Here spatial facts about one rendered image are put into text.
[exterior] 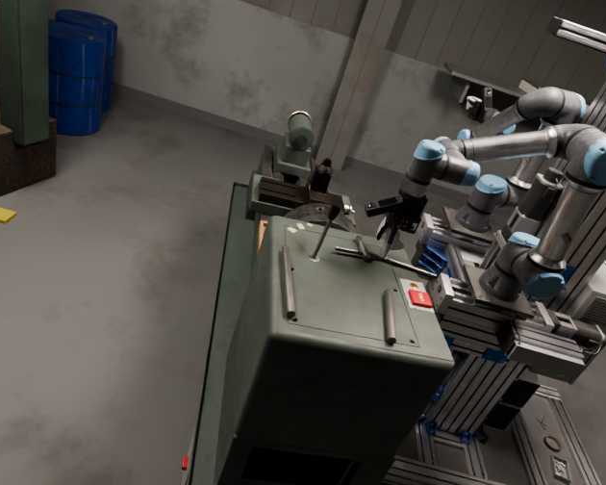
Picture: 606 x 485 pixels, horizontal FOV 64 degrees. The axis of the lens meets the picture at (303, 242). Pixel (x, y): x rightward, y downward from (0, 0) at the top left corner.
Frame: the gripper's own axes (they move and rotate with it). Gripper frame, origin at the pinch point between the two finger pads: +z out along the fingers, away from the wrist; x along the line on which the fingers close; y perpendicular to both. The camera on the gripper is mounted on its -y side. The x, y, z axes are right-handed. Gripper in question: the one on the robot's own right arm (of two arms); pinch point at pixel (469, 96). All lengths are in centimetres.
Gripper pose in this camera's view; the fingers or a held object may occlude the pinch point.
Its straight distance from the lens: 272.5
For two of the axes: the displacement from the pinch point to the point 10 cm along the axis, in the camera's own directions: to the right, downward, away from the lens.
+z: -2.7, -5.8, 7.7
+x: 9.5, -0.3, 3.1
